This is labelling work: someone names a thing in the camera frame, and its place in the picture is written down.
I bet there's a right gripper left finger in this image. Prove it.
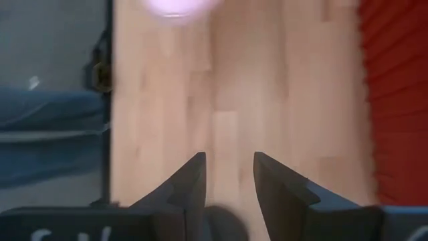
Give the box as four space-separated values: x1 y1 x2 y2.
128 151 207 241

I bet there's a white foam slide sandal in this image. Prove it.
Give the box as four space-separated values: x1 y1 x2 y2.
142 0 222 25

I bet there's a black frame clamp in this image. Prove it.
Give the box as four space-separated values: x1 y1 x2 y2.
84 29 113 94

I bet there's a large red plastic bin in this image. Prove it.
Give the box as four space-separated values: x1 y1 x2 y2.
357 0 428 207

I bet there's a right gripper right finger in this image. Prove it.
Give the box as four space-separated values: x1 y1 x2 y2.
253 151 384 241

